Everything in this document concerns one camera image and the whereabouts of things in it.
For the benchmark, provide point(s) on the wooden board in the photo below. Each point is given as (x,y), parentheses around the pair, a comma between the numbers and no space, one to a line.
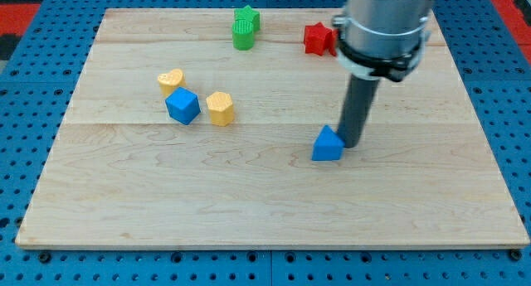
(123,175)

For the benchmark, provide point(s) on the green star block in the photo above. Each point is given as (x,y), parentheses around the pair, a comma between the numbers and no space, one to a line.
(249,14)

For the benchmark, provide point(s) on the green cylinder block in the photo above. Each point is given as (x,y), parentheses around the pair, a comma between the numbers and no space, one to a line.
(242,35)

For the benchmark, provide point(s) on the yellow heart block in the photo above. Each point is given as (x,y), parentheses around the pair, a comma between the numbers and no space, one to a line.
(169,82)

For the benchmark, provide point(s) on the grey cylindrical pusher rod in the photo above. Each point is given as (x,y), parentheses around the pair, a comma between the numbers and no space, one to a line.
(356,106)

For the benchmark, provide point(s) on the red star block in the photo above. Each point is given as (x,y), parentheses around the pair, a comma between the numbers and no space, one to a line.
(318,39)

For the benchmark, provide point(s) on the blue triangle block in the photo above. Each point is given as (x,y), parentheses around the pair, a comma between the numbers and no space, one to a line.
(328,146)

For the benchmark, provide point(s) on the yellow hexagon block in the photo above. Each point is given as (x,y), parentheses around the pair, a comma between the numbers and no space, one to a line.
(221,108)

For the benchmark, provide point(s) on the red block behind arm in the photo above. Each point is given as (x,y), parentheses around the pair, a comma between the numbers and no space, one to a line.
(333,43)

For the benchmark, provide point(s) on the blue cube block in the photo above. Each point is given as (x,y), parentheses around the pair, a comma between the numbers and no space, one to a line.
(183,105)

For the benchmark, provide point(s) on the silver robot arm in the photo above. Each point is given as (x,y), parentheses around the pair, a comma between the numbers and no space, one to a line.
(382,38)

